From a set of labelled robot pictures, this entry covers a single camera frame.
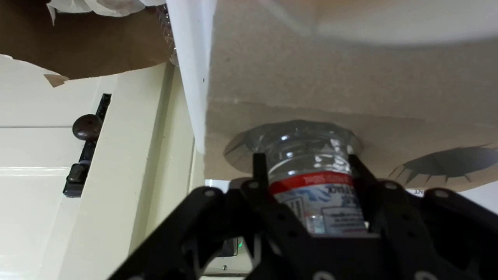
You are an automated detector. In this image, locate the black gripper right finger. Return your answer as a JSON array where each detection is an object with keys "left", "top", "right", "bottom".
[{"left": 351, "top": 156, "right": 498, "bottom": 280}]

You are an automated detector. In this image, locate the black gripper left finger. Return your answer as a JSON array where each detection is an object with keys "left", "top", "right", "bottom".
[{"left": 110, "top": 153, "right": 312, "bottom": 280}]

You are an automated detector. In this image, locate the clear plastic water bottle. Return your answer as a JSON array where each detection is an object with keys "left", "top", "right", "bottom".
[{"left": 254, "top": 120, "right": 366, "bottom": 237}]

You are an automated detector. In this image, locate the black door knob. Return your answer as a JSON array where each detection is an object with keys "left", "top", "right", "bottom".
[{"left": 63, "top": 94, "right": 113, "bottom": 198}]

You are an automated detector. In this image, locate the brown paper bag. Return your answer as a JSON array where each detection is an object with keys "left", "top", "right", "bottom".
[{"left": 0, "top": 0, "right": 173, "bottom": 80}]

